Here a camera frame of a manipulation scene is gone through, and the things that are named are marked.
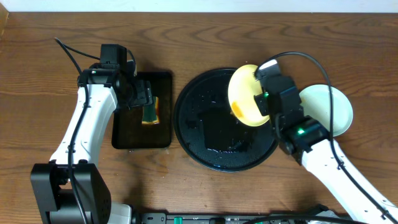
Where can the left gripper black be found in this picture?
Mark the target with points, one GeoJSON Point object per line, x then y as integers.
{"type": "Point", "coordinates": [144, 94]}

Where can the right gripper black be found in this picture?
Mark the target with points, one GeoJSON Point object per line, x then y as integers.
{"type": "Point", "coordinates": [262, 103]}

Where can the green and yellow sponge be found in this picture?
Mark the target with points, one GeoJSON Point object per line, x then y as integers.
{"type": "Point", "coordinates": [151, 112]}

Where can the mint green plate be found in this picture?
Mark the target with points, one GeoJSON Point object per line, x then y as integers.
{"type": "Point", "coordinates": [316, 103]}

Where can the yellow plate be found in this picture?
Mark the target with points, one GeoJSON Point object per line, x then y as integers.
{"type": "Point", "coordinates": [242, 89]}

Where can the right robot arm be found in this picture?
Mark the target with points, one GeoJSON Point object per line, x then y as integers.
{"type": "Point", "coordinates": [315, 148]}

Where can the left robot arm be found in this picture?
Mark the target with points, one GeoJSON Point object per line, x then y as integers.
{"type": "Point", "coordinates": [69, 187]}

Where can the black rectangular water tray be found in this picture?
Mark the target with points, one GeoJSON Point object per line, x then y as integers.
{"type": "Point", "coordinates": [128, 130]}

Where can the round black tray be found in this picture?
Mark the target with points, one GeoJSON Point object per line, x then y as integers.
{"type": "Point", "coordinates": [209, 132]}

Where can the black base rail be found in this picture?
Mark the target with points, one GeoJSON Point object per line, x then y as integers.
{"type": "Point", "coordinates": [317, 214]}

